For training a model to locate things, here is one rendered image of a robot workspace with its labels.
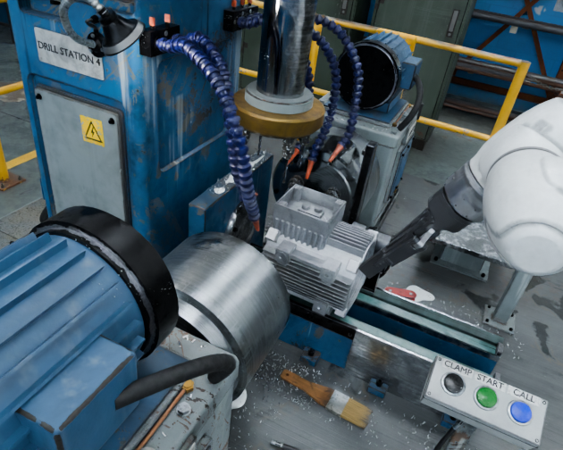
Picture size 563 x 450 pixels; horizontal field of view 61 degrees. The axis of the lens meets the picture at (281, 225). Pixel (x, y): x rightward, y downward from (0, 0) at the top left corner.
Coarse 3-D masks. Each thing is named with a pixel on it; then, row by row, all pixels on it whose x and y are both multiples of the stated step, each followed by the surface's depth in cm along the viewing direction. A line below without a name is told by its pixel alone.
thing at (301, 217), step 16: (288, 192) 100; (304, 192) 103; (320, 192) 102; (288, 208) 95; (304, 208) 98; (320, 208) 98; (336, 208) 100; (288, 224) 97; (304, 224) 95; (320, 224) 93; (336, 224) 99; (304, 240) 97; (320, 240) 95
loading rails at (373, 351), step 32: (320, 320) 103; (352, 320) 103; (384, 320) 108; (416, 320) 106; (448, 320) 105; (320, 352) 108; (352, 352) 102; (384, 352) 98; (416, 352) 98; (448, 352) 105; (480, 352) 101; (384, 384) 102; (416, 384) 99; (448, 416) 98
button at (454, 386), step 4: (448, 376) 74; (452, 376) 74; (456, 376) 74; (444, 380) 74; (448, 380) 73; (452, 380) 73; (456, 380) 73; (460, 380) 73; (444, 384) 73; (448, 384) 73; (452, 384) 73; (456, 384) 73; (460, 384) 73; (448, 388) 73; (452, 388) 73; (456, 388) 73; (460, 388) 73; (452, 392) 73; (456, 392) 73
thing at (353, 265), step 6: (270, 228) 98; (270, 234) 98; (276, 234) 97; (276, 240) 98; (348, 264) 92; (354, 264) 92; (348, 270) 92; (354, 270) 92; (336, 312) 99; (342, 312) 99
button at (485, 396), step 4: (480, 388) 73; (484, 388) 72; (488, 388) 72; (476, 392) 73; (480, 392) 72; (484, 392) 72; (488, 392) 72; (492, 392) 72; (476, 396) 72; (480, 396) 72; (484, 396) 72; (488, 396) 72; (492, 396) 72; (496, 396) 72; (480, 400) 72; (484, 400) 72; (488, 400) 71; (492, 400) 71; (496, 400) 72; (484, 404) 71; (488, 404) 71; (492, 404) 71
